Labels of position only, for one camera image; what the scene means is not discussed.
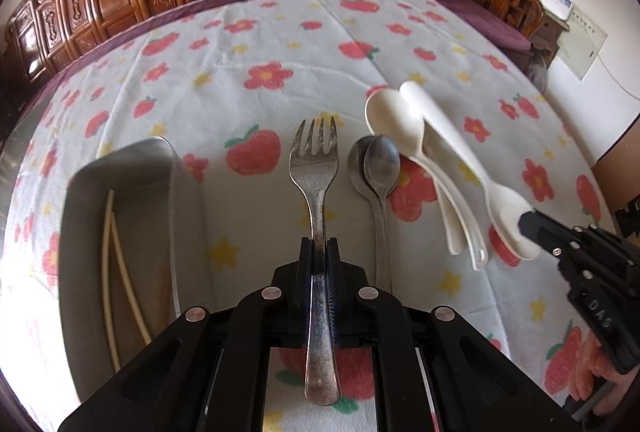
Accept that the cream chopstick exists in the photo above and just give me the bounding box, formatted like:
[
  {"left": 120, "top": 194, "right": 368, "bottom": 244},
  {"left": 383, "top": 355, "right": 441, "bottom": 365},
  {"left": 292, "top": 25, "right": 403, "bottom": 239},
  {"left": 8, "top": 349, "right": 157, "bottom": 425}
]
[
  {"left": 102, "top": 189, "right": 121, "bottom": 373},
  {"left": 110, "top": 209, "right": 152, "bottom": 348}
]

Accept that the wooden side table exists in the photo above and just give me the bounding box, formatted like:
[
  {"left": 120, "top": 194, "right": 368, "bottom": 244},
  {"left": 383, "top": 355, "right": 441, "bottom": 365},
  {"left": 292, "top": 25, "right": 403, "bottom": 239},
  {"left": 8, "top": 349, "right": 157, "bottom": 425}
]
[{"left": 529, "top": 0, "right": 571, "bottom": 69}]

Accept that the metal fork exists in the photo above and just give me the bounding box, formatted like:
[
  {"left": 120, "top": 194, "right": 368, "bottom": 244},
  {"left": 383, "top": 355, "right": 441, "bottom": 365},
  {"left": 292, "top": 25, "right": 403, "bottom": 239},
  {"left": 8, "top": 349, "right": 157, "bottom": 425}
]
[{"left": 288, "top": 115, "right": 342, "bottom": 408}]

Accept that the grey plastic bag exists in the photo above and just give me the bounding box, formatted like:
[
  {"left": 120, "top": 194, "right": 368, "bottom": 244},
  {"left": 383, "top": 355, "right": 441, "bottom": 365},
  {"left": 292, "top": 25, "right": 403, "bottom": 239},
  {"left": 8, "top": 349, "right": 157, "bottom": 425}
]
[{"left": 524, "top": 54, "right": 552, "bottom": 91}]

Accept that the white plastic spoon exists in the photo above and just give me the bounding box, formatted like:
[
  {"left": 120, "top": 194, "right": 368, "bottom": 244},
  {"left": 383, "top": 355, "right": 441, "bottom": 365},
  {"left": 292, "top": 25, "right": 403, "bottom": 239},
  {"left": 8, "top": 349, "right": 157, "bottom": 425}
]
[
  {"left": 364, "top": 87, "right": 465, "bottom": 257},
  {"left": 422, "top": 127, "right": 489, "bottom": 271},
  {"left": 398, "top": 81, "right": 544, "bottom": 262}
]

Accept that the person's right hand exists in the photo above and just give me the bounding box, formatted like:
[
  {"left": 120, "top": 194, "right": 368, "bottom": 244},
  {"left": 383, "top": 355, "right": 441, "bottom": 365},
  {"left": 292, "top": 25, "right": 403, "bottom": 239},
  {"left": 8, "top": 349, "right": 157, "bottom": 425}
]
[{"left": 582, "top": 329, "right": 632, "bottom": 413}]

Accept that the rectangular metal tin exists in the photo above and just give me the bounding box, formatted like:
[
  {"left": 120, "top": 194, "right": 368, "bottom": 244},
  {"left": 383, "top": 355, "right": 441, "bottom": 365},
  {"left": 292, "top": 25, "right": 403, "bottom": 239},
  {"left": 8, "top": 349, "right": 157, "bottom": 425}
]
[{"left": 58, "top": 137, "right": 207, "bottom": 408}]

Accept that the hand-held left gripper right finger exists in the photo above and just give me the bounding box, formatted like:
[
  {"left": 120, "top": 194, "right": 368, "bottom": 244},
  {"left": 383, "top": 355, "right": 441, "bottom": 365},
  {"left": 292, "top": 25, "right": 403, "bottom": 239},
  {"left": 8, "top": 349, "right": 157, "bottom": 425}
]
[{"left": 325, "top": 237, "right": 577, "bottom": 432}]

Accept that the white cable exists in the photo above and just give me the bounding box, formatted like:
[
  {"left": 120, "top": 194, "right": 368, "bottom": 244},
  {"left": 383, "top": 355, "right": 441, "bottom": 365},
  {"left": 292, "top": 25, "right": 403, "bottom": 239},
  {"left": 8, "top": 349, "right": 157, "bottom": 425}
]
[{"left": 597, "top": 57, "right": 640, "bottom": 102}]

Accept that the strawberry print tablecloth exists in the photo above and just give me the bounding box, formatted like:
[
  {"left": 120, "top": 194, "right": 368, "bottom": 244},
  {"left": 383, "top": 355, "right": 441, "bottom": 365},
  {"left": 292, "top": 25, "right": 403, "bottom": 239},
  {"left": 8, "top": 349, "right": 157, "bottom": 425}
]
[{"left": 0, "top": 0, "right": 622, "bottom": 432}]

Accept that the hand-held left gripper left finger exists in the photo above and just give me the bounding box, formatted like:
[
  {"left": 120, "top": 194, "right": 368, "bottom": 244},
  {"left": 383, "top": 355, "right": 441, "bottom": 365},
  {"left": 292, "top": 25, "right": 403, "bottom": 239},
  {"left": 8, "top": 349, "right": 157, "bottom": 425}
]
[{"left": 57, "top": 237, "right": 316, "bottom": 432}]

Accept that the purple armchair cushion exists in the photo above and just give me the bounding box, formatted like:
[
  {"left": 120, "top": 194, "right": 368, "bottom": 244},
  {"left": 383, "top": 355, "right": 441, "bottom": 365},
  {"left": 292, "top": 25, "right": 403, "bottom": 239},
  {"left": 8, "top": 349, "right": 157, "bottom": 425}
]
[{"left": 434, "top": 0, "right": 534, "bottom": 54}]

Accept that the purple sofa cushion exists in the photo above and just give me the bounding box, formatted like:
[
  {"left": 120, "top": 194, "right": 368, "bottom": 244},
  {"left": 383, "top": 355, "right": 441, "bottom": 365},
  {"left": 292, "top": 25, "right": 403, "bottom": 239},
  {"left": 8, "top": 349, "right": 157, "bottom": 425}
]
[{"left": 52, "top": 0, "right": 347, "bottom": 80}]

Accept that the metal spoon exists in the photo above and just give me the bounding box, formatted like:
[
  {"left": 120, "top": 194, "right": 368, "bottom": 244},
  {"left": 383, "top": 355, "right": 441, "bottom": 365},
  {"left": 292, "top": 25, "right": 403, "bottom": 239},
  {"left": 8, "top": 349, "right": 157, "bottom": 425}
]
[
  {"left": 348, "top": 137, "right": 381, "bottom": 208},
  {"left": 363, "top": 135, "right": 402, "bottom": 295}
]

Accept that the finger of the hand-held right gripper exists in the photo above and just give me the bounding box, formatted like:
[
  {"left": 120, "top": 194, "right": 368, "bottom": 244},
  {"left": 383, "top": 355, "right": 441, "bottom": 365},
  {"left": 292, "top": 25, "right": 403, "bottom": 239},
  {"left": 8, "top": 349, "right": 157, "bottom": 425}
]
[{"left": 517, "top": 208, "right": 584, "bottom": 264}]

